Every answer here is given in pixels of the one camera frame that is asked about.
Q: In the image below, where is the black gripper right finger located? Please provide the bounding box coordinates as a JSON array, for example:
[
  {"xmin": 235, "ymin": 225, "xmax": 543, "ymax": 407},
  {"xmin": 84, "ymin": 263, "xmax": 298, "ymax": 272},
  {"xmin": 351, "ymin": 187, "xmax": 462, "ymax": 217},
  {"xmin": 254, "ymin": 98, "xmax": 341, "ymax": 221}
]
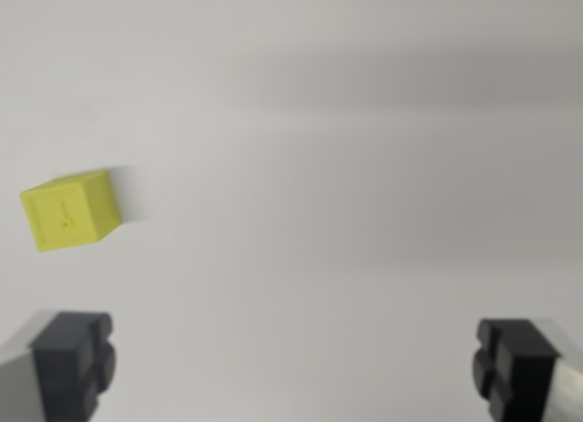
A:
[{"xmin": 470, "ymin": 317, "xmax": 583, "ymax": 422}]

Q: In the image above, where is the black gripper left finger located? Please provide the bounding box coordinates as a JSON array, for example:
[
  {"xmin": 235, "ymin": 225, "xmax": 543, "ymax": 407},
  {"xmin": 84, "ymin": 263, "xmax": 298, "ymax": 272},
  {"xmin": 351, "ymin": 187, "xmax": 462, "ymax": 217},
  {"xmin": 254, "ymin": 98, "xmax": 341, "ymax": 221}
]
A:
[{"xmin": 0, "ymin": 309, "xmax": 118, "ymax": 422}]

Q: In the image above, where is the yellow cube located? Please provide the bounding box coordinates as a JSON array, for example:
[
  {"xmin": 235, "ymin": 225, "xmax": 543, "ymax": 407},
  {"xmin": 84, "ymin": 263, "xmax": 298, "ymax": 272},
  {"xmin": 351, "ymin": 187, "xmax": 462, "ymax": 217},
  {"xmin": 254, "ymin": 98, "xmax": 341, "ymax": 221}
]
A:
[{"xmin": 19, "ymin": 169, "xmax": 122, "ymax": 253}]

